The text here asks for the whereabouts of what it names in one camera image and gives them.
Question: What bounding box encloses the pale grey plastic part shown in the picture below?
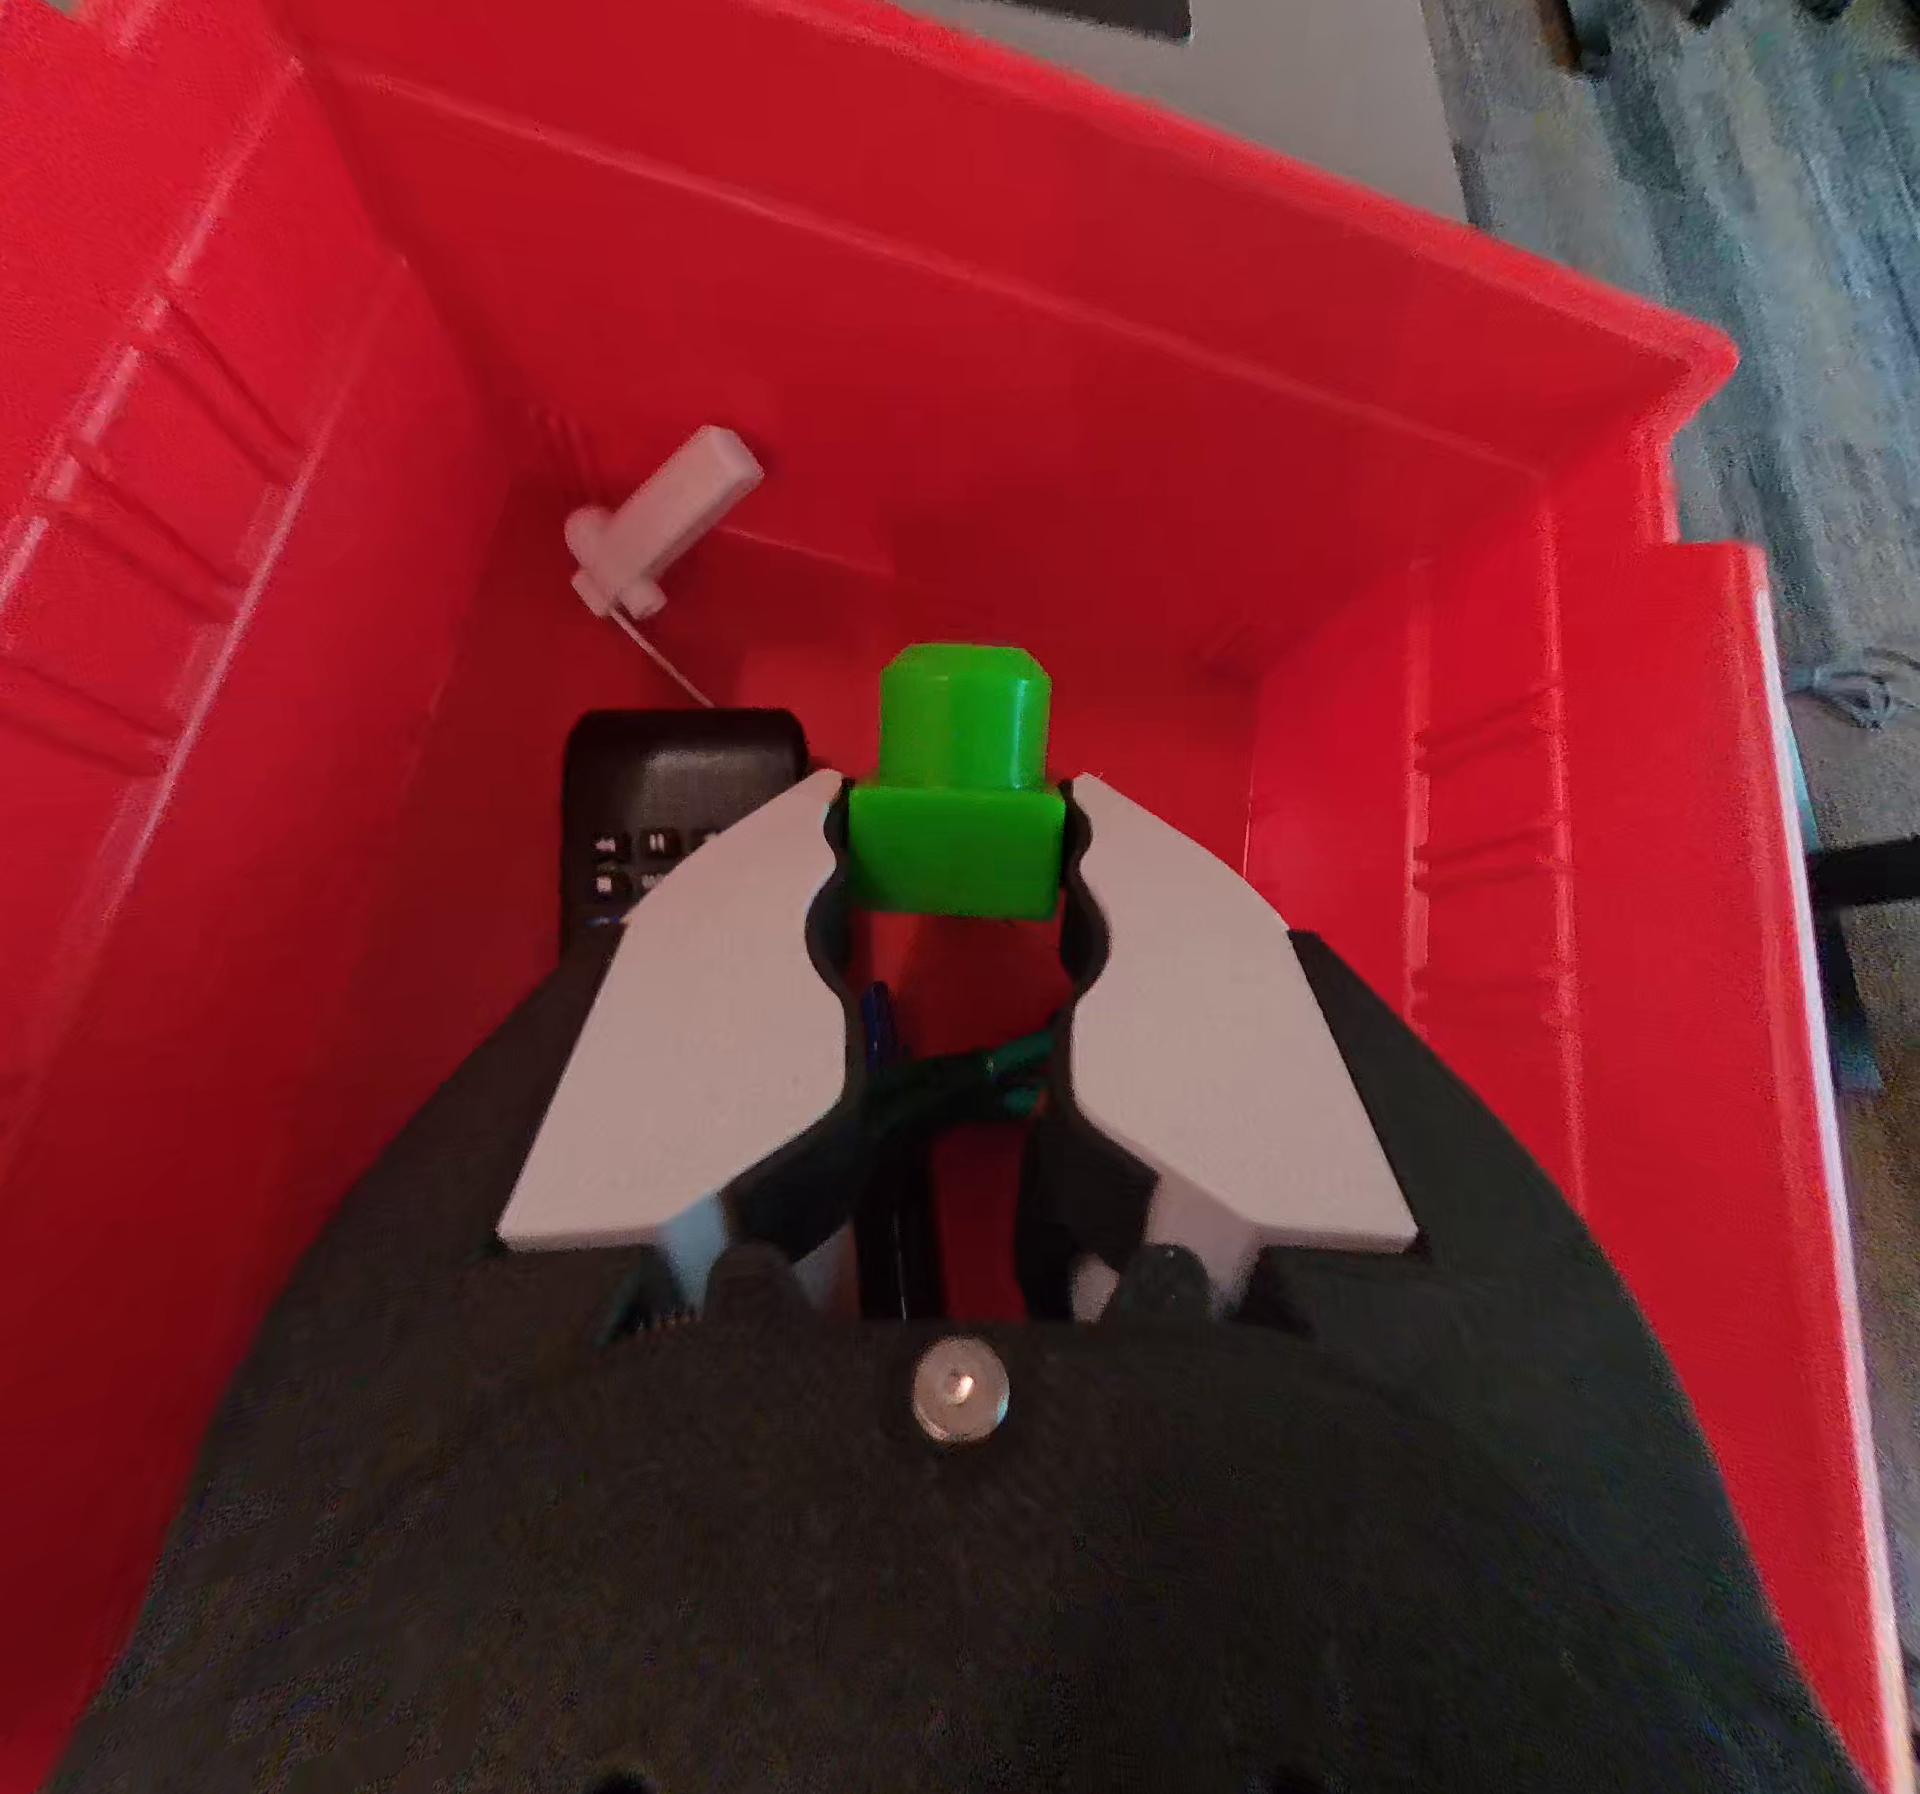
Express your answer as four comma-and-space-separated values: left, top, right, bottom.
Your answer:
567, 425, 765, 708

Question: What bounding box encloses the black remote control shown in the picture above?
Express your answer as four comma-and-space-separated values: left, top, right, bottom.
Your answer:
564, 708, 810, 961

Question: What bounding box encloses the green cord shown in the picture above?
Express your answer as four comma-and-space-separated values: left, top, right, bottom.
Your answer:
860, 1021, 1054, 1122

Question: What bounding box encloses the red plastic bin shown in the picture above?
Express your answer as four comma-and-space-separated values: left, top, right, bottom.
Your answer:
0, 0, 1913, 1794

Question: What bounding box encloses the grey cable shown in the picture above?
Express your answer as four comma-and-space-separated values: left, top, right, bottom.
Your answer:
1792, 645, 1913, 733

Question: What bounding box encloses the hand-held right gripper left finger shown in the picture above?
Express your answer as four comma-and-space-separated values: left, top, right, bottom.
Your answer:
495, 769, 872, 1323

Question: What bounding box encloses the green plastic peg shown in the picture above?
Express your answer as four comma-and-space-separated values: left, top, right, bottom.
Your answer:
845, 639, 1070, 916

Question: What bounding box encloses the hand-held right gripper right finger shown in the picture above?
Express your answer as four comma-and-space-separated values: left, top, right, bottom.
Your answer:
1018, 772, 1422, 1323

